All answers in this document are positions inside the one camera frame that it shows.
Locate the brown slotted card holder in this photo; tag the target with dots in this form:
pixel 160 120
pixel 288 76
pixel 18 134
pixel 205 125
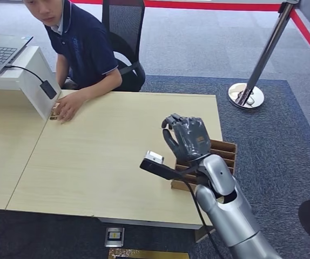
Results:
pixel 225 152

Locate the person's left forearm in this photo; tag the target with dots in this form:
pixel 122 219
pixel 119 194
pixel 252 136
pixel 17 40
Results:
pixel 104 84

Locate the person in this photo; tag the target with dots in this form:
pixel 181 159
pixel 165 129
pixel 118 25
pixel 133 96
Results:
pixel 86 46

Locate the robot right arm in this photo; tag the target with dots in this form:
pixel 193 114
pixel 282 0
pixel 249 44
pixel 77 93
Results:
pixel 233 214

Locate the person's left hand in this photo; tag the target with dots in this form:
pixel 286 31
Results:
pixel 70 105

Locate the orange printed card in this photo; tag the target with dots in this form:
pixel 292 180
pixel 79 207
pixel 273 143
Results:
pixel 54 113

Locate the black office chair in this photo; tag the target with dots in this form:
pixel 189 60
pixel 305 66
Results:
pixel 125 32

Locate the black power adapter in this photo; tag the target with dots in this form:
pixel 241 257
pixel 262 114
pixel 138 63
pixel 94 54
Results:
pixel 48 89

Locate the white desk riser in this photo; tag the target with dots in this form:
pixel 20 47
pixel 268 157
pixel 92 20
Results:
pixel 33 75

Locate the person's right forearm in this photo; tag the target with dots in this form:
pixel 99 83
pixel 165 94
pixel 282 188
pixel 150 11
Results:
pixel 61 71

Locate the gold floor plate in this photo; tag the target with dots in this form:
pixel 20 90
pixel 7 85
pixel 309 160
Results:
pixel 147 254

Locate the grey laptop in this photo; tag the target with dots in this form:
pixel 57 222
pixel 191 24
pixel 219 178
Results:
pixel 1 52

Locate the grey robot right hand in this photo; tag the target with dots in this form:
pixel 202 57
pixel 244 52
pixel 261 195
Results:
pixel 190 139

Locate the metal floor socket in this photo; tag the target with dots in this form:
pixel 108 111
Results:
pixel 114 236

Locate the chrome stanchion post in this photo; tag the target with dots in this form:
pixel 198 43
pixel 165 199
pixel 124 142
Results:
pixel 268 46

